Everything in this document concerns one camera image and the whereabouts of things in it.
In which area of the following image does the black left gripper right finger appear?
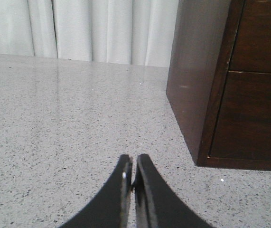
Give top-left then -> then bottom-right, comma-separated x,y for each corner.
134,154 -> 211,228

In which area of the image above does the dark wooden drawer cabinet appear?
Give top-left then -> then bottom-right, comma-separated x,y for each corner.
167,0 -> 271,171

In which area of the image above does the white pleated curtain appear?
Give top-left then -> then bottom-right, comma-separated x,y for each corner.
0,0 -> 178,67

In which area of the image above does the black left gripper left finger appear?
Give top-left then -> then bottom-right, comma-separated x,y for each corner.
61,154 -> 132,228

